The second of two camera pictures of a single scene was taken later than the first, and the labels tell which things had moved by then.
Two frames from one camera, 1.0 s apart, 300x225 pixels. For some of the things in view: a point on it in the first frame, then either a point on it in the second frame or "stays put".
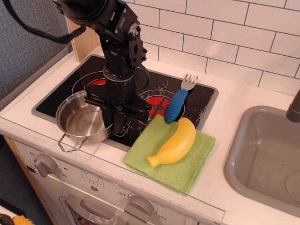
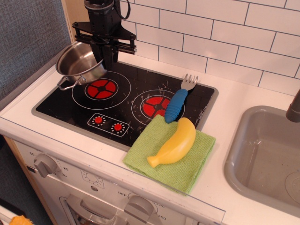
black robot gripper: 116,91 → 105,27
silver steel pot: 80,122 → 78,60
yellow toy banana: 180,144 stays put
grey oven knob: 139,208 stays put
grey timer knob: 45,164 stays put
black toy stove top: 199,106 stays put
